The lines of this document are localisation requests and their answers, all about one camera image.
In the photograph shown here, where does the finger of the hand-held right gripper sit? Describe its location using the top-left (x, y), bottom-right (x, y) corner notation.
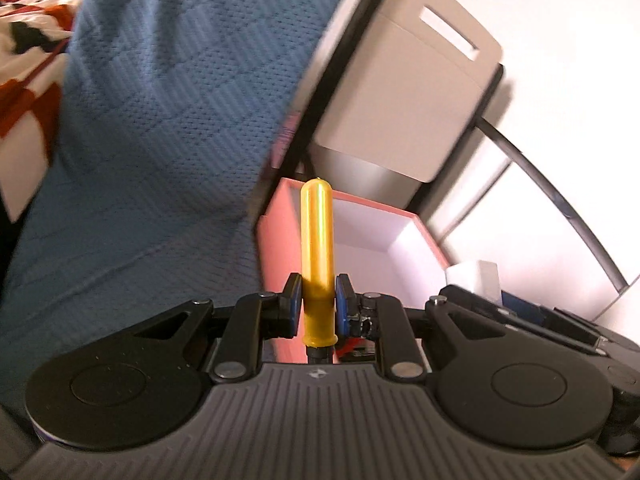
top-left (438, 284), bottom-right (546, 330)
top-left (542, 305), bottom-right (617, 357)

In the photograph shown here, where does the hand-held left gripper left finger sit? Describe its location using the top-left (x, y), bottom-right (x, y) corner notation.
top-left (131, 272), bottom-right (304, 384)

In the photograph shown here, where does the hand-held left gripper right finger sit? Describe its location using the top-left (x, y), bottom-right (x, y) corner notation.
top-left (334, 272), bottom-right (501, 382)

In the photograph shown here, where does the red and black flexible tripod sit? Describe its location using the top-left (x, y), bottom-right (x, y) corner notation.
top-left (339, 337), bottom-right (379, 359)

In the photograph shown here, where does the yellow-handled tool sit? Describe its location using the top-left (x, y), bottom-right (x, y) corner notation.
top-left (299, 178), bottom-right (338, 363)

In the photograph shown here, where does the pink cardboard box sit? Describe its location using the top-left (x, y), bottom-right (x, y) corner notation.
top-left (255, 176), bottom-right (452, 363)

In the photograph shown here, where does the black curved metal tube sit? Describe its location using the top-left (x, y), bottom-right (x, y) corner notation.
top-left (475, 116), bottom-right (630, 288)

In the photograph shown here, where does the blue quilted bed cover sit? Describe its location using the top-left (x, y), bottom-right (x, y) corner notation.
top-left (0, 0), bottom-right (368, 413)

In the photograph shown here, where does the white plastic chair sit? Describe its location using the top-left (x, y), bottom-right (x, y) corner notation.
top-left (304, 0), bottom-right (505, 185)

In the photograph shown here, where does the orange and white printed blanket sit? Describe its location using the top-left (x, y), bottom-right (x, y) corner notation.
top-left (0, 0), bottom-right (98, 223)

